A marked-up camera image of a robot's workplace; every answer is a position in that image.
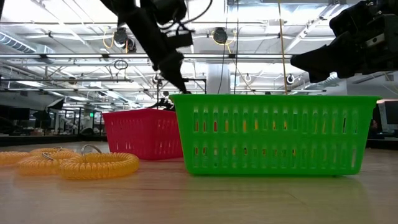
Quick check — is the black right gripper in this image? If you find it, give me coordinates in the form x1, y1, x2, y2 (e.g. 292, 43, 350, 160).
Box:
290, 0, 398, 83

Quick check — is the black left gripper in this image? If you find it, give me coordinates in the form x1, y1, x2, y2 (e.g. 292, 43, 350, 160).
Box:
99, 0, 191, 94

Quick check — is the green plastic basket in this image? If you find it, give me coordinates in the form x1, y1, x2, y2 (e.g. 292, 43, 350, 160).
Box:
170, 94, 381, 177

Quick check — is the red plastic basket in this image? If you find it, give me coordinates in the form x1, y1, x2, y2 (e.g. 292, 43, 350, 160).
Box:
102, 108, 184, 161

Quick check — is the grey computer monitor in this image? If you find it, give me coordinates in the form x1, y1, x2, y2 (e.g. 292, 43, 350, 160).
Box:
376, 99, 398, 133

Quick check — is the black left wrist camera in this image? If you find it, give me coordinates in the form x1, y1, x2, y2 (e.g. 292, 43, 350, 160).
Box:
174, 24, 194, 48

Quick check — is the yellow hanging cable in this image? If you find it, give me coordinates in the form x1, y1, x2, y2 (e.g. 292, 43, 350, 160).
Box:
278, 0, 289, 95

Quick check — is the ceiling cable reel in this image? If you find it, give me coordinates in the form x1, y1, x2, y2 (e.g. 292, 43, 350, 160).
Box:
213, 27, 228, 44
113, 27, 137, 54

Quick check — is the orange spring keychain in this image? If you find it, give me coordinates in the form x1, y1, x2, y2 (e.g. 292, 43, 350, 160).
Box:
59, 144, 141, 180
0, 151, 32, 166
29, 146, 75, 157
17, 150, 82, 177

